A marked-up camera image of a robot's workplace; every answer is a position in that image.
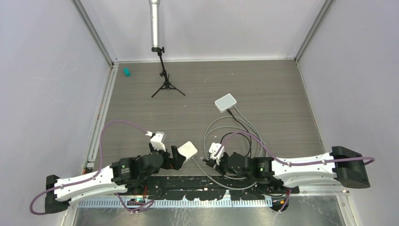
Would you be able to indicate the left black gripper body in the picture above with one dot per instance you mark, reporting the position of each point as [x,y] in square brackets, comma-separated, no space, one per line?
[168,163]

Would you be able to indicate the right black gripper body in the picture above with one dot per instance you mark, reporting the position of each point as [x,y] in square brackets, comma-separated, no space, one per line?
[223,166]

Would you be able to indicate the white network switch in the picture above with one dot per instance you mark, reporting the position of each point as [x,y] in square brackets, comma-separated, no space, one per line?
[188,150]
[225,103]

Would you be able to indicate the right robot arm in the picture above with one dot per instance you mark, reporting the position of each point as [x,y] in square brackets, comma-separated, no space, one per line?
[343,165]

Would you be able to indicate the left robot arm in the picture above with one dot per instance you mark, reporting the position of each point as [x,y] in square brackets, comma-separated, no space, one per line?
[119,177]

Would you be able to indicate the black tripod stand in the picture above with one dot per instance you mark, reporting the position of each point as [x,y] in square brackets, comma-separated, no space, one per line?
[167,85]

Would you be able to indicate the teal small block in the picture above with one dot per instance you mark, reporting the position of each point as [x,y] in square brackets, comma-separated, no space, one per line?
[126,72]

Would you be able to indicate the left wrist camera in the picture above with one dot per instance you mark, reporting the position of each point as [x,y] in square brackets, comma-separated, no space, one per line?
[157,140]

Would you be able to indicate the white slotted cable duct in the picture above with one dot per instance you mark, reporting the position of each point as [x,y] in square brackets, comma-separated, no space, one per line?
[224,202]

